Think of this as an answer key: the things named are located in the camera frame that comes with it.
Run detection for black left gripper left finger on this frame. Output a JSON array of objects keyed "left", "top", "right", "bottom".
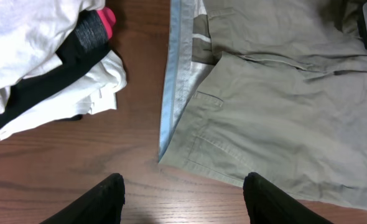
[{"left": 42, "top": 173, "right": 125, "bottom": 224}]

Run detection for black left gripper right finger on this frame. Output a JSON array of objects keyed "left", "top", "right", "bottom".
[{"left": 243, "top": 172, "right": 332, "bottom": 224}]

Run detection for khaki grey shorts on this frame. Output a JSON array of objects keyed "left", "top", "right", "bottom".
[{"left": 159, "top": 0, "right": 367, "bottom": 210}]

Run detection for white bottom garment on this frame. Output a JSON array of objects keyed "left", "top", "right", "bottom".
[{"left": 0, "top": 51, "right": 127, "bottom": 141}]

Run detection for white garment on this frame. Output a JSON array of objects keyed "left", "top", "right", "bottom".
[
  {"left": 0, "top": 0, "right": 105, "bottom": 114},
  {"left": 0, "top": 51, "right": 127, "bottom": 141}
]

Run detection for black garment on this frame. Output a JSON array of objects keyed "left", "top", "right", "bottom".
[{"left": 0, "top": 11, "right": 110, "bottom": 129}]

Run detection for white top garment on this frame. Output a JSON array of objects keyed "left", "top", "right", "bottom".
[{"left": 0, "top": 0, "right": 105, "bottom": 114}]

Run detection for red garment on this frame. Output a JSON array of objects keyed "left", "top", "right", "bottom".
[{"left": 96, "top": 7, "right": 116, "bottom": 39}]

